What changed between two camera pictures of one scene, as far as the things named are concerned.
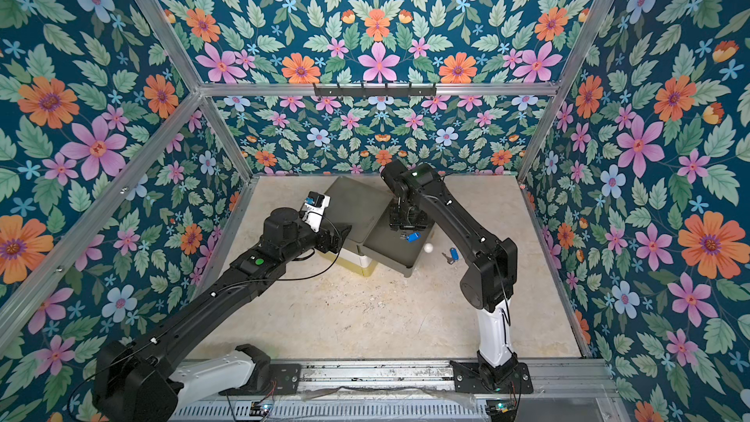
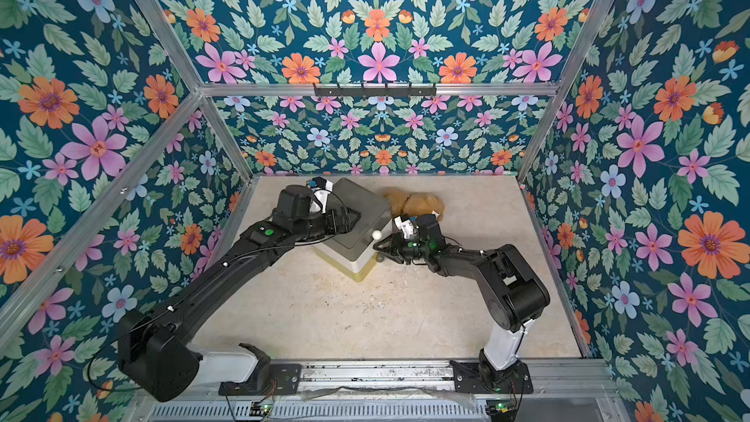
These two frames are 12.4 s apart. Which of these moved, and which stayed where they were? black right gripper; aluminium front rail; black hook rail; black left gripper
Moved: black left gripper; black right gripper
Stayed: aluminium front rail; black hook rail
